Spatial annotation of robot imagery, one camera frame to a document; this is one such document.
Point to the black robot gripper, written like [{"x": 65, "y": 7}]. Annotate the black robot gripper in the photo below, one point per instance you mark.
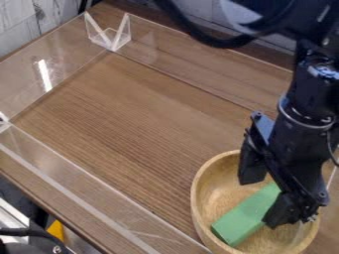
[{"x": 287, "y": 148}]

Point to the green rectangular block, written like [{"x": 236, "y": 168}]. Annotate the green rectangular block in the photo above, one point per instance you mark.
[{"x": 241, "y": 221}]

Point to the brown wooden bowl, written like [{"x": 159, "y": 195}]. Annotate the brown wooden bowl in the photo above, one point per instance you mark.
[{"x": 215, "y": 194}]

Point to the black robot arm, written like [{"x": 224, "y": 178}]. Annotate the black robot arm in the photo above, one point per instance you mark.
[{"x": 308, "y": 22}]

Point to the yellow object under table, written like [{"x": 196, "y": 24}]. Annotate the yellow object under table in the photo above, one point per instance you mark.
[{"x": 56, "y": 230}]

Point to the clear acrylic corner bracket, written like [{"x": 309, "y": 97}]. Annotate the clear acrylic corner bracket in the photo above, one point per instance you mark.
[{"x": 109, "y": 38}]

